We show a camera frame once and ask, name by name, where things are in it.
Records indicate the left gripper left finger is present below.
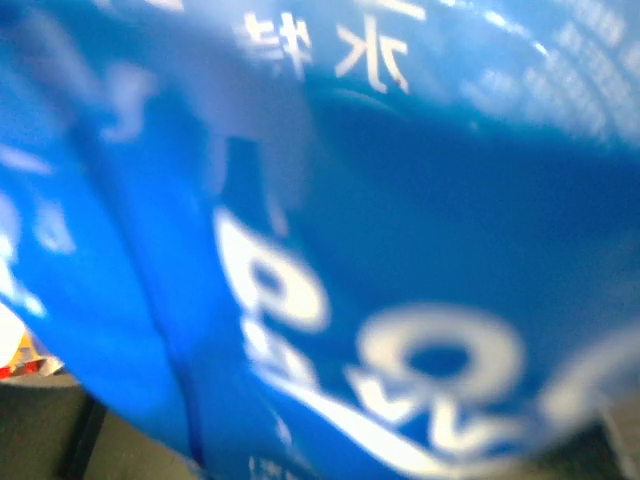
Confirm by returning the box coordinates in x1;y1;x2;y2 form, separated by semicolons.
1;383;200;479

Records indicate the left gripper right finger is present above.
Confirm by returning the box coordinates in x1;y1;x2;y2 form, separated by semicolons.
524;394;639;480

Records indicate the blue bottle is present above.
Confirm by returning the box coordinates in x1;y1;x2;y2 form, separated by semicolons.
1;1;639;479

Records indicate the red snack bag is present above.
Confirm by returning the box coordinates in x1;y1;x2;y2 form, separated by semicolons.
1;333;64;382

